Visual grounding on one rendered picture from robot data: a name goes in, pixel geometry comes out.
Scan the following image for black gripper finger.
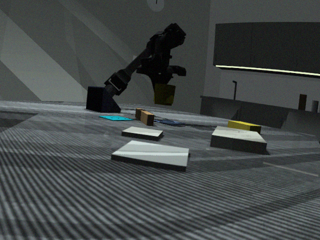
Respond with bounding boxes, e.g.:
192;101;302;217
146;73;159;92
157;74;173;85

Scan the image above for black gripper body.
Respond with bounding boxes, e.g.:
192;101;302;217
136;50;186;76

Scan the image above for yellow rectangular block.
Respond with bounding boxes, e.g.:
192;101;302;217
227;120;261;135

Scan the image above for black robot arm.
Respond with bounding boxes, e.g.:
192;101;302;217
104;23;186;97

